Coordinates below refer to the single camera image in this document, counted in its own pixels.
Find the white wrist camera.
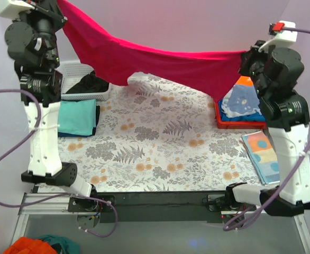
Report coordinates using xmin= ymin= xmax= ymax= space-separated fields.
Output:
xmin=258 ymin=21 xmax=298 ymax=53
xmin=0 ymin=0 xmax=35 ymax=20

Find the folded dark blue shirt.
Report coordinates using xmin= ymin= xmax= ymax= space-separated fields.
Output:
xmin=58 ymin=105 xmax=101 ymax=138

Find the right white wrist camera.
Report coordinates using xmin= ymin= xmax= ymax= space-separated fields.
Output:
xmin=258 ymin=21 xmax=298 ymax=53

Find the orange patterned shirt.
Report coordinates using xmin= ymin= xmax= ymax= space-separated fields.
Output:
xmin=235 ymin=76 xmax=253 ymax=87

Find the aluminium frame rail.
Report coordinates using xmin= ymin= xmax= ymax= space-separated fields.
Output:
xmin=19 ymin=193 xmax=74 ymax=215

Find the teal cloth bottom corner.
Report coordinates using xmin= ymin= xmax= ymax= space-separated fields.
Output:
xmin=37 ymin=234 xmax=80 ymax=254

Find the floral table mat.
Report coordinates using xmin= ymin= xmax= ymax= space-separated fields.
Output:
xmin=58 ymin=76 xmax=261 ymax=192

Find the orange cloth bottom corner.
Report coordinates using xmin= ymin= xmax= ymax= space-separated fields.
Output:
xmin=3 ymin=237 xmax=57 ymax=254

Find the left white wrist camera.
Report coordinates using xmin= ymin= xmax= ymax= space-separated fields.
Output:
xmin=0 ymin=0 xmax=35 ymax=20

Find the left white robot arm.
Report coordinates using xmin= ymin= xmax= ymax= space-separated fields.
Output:
xmin=0 ymin=1 xmax=98 ymax=212

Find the magenta t shirt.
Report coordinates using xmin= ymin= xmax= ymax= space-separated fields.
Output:
xmin=57 ymin=1 xmax=243 ymax=102

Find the folded colourful patterned shirt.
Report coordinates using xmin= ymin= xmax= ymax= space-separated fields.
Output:
xmin=242 ymin=131 xmax=280 ymax=185

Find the white plastic basket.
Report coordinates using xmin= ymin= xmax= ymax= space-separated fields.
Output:
xmin=57 ymin=60 xmax=111 ymax=102

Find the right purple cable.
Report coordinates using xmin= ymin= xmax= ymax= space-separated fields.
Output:
xmin=222 ymin=26 xmax=310 ymax=232

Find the black garment in basket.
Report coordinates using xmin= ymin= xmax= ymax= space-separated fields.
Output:
xmin=66 ymin=70 xmax=109 ymax=94

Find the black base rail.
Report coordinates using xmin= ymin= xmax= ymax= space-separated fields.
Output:
xmin=67 ymin=190 xmax=258 ymax=224

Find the folded teal shirt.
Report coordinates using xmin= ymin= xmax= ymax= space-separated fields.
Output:
xmin=58 ymin=99 xmax=97 ymax=137

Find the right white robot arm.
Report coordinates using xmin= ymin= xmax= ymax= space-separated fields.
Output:
xmin=224 ymin=40 xmax=310 ymax=217

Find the red plastic bin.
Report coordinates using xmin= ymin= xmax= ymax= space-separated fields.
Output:
xmin=214 ymin=76 xmax=266 ymax=129

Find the light blue patterned shirt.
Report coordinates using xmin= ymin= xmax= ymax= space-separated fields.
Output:
xmin=221 ymin=84 xmax=262 ymax=118

